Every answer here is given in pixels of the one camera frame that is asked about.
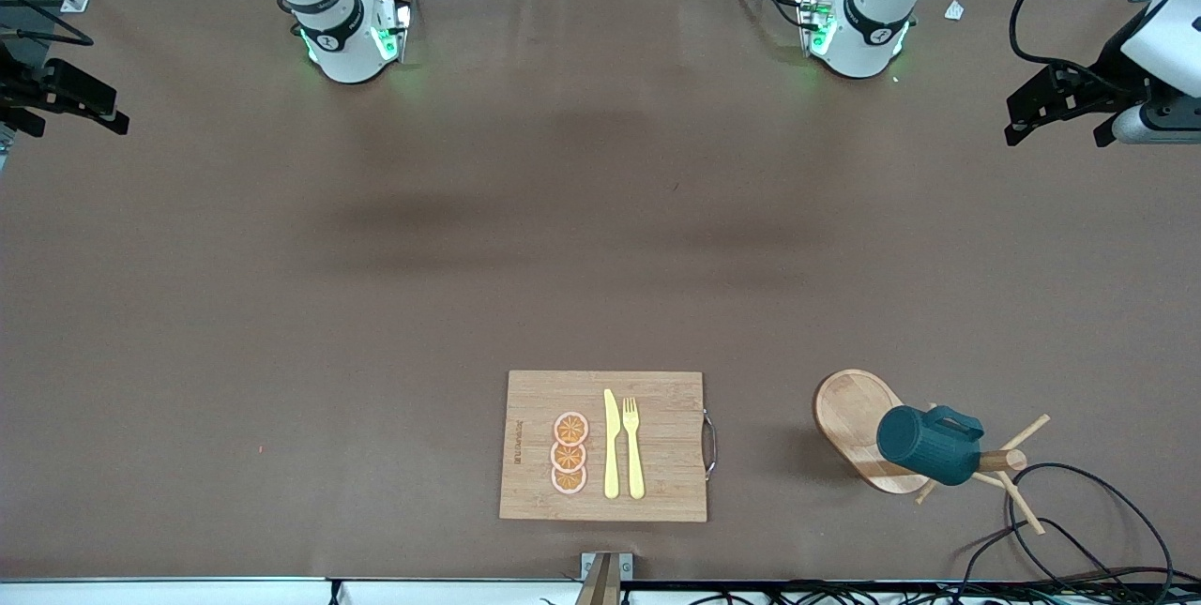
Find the bamboo cutting board with handle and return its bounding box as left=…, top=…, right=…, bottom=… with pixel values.
left=499, top=371, right=719, bottom=523

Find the yellow plastic knife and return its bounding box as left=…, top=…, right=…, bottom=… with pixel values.
left=603, top=388, right=621, bottom=500

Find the black looped cable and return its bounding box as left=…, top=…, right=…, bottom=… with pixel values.
left=1006, top=461, right=1176, bottom=602
left=955, top=519, right=1157, bottom=602

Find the black left arm wrist cable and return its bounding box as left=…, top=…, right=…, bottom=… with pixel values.
left=1008, top=0, right=1127, bottom=85

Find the brown table cover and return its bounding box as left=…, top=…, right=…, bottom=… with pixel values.
left=0, top=0, right=1201, bottom=582

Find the dark teal ribbed cup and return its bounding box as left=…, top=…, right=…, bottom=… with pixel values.
left=876, top=404, right=984, bottom=487

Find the wooden mug tree stand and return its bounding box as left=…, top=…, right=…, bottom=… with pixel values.
left=813, top=369, right=1052, bottom=536

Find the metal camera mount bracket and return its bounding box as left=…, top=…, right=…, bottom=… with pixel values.
left=574, top=552, right=634, bottom=605

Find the yellow plastic fork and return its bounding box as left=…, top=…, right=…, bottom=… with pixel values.
left=622, top=397, right=646, bottom=501

